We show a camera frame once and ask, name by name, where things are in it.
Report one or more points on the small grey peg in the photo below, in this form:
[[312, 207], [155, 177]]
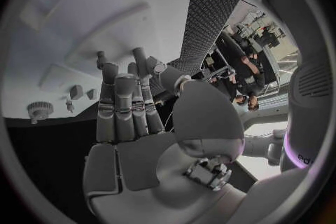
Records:
[[69, 104]]

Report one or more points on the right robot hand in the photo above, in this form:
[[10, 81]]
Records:
[[136, 165]]

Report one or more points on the grey long cylinder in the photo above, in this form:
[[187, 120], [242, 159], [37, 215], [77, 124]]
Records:
[[139, 58]]

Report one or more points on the cluttered workshop desk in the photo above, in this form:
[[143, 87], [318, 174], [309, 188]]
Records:
[[259, 28]]

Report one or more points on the small grey block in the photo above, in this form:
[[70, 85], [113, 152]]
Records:
[[91, 94]]

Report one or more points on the person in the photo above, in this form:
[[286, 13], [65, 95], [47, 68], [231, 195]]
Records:
[[252, 79]]

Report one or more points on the grey gear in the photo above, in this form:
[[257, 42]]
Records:
[[40, 109]]

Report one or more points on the white task board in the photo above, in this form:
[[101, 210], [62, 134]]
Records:
[[86, 18]]

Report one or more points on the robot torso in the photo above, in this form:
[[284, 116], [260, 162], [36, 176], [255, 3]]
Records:
[[307, 85]]

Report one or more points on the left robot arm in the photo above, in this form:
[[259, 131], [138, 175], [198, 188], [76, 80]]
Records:
[[259, 145]]

